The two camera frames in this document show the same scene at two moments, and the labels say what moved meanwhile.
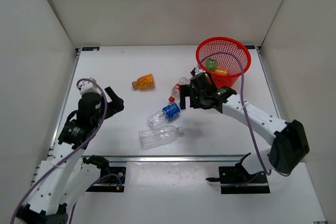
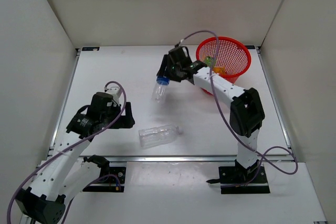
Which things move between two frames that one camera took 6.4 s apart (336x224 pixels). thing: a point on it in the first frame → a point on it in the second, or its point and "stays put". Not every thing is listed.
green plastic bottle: (211, 64) stays put
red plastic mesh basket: (224, 59) stays put
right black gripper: (189, 91) → (171, 76)
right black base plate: (236, 180) stays put
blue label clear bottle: (170, 112) → (159, 88)
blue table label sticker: (91, 49) stays put
